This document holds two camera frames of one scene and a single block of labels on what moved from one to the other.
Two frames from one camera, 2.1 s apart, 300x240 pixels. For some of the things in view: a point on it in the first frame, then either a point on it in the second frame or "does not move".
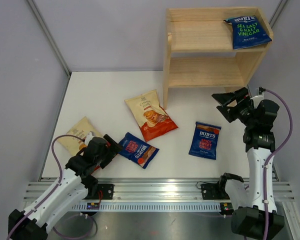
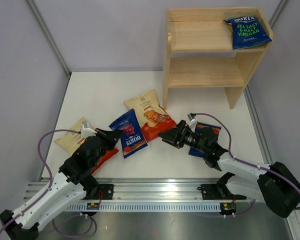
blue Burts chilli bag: [134, 149] → [133, 136]
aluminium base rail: [154, 194] does not move
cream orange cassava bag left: [71, 144] does not move
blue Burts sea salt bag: [247, 32] does not move
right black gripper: [229, 112] → [177, 134]
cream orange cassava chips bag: [152, 120] does not move
